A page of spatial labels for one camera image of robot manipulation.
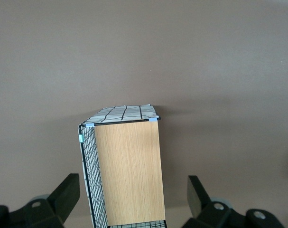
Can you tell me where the wire basket with wooden shelf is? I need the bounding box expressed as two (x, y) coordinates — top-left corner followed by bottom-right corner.
(76, 103), (168, 228)

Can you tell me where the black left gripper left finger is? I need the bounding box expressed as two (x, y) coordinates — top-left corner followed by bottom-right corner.
(0, 173), (80, 228)

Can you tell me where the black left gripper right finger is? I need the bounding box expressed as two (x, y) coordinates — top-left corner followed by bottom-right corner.
(181, 175), (284, 228)

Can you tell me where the brown table cover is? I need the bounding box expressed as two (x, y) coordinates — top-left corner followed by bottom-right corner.
(0, 0), (288, 228)

